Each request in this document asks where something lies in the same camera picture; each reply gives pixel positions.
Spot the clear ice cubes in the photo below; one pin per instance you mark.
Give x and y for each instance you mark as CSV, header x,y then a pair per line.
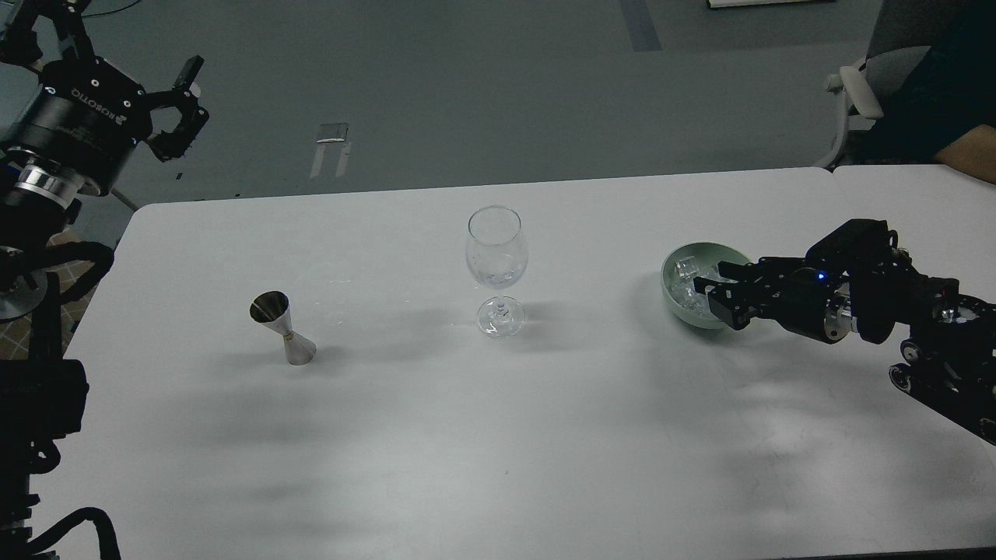
x,y
682,290

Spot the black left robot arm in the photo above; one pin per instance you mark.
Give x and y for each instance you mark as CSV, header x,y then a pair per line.
x,y
44,396

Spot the clear wine glass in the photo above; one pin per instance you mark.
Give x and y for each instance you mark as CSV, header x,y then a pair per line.
x,y
496,255

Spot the person in dark clothes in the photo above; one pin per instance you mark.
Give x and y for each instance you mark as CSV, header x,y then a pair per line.
x,y
944,111

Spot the checkered beige cushion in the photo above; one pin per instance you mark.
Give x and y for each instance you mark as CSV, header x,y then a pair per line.
x,y
15,336

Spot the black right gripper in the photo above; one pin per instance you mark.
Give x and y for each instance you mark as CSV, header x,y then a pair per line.
x,y
800,297

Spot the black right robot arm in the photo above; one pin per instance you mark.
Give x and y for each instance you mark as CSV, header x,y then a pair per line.
x,y
859,280

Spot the green bowl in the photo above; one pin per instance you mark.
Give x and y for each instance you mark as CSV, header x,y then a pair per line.
x,y
709,254

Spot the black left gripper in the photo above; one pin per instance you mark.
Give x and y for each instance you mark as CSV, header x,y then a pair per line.
x,y
78,124

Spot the steel cocktail jigger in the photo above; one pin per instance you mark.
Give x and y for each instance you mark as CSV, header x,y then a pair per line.
x,y
271,310

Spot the white office chair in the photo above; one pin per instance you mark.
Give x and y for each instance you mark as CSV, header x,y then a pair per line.
x,y
903,33

